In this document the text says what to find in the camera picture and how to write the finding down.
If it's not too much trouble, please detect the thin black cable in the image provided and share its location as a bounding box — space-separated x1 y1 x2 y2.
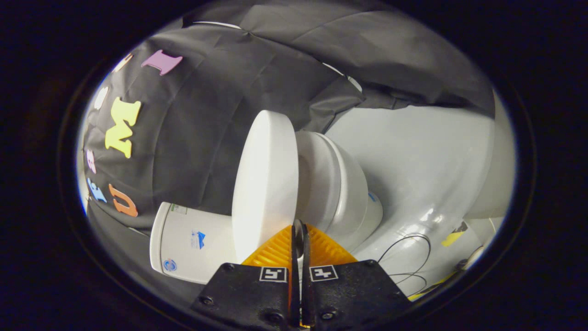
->
378 234 432 297

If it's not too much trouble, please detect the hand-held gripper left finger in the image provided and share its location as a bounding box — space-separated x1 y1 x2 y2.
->
191 224 301 329

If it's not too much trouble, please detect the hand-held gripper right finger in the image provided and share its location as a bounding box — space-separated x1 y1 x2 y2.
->
301 224 412 329

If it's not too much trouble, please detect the yellow floor tape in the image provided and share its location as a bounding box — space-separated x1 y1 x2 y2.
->
442 231 467 247

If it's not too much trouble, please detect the black backdrop cloth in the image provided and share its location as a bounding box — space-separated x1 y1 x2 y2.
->
83 0 497 306

